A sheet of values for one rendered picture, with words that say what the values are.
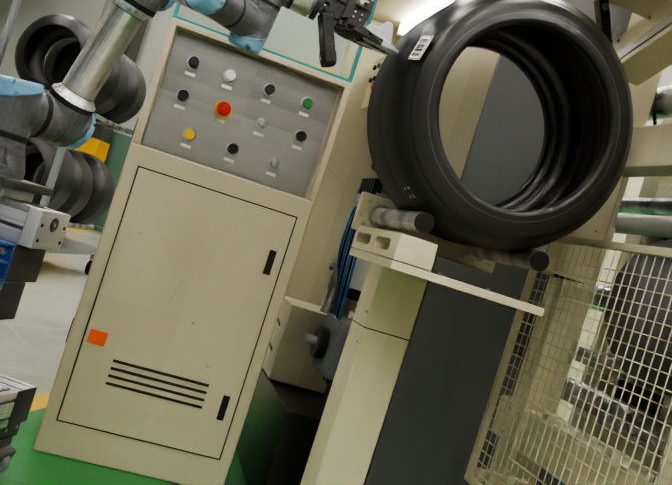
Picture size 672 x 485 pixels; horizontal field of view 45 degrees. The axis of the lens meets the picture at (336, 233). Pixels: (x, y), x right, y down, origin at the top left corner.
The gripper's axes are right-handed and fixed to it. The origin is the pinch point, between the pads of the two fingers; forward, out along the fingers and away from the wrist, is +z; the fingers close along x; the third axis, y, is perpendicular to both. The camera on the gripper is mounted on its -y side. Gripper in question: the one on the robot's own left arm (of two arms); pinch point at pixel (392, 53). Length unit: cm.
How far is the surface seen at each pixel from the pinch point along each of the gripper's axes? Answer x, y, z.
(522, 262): -6, -30, 45
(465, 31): -12.3, 7.7, 9.9
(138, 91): 451, 18, -74
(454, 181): -12.2, -21.6, 20.7
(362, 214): 24.2, -32.8, 14.6
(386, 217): 11.0, -32.2, 16.9
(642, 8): 19, 47, 60
